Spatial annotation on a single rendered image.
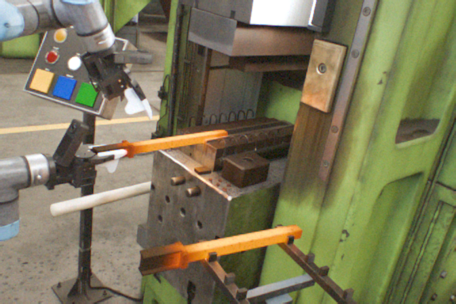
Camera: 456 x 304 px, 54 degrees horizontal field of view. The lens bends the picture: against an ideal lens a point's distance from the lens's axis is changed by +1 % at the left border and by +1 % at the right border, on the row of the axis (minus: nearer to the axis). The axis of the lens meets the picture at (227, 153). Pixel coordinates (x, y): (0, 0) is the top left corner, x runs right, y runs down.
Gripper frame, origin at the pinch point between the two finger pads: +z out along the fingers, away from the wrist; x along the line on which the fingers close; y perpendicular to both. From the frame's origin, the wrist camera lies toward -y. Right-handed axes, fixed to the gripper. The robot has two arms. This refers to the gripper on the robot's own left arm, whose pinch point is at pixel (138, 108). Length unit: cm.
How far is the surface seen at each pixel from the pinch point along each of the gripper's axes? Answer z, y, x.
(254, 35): -4.1, -37.1, 7.7
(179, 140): 15.7, -7.2, 1.4
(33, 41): 147, -87, -475
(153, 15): 326, -404, -769
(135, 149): 9.3, 6.0, 1.5
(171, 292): 68, 17, 2
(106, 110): 18.7, -3.3, -38.3
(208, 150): 23.4, -13.7, 4.3
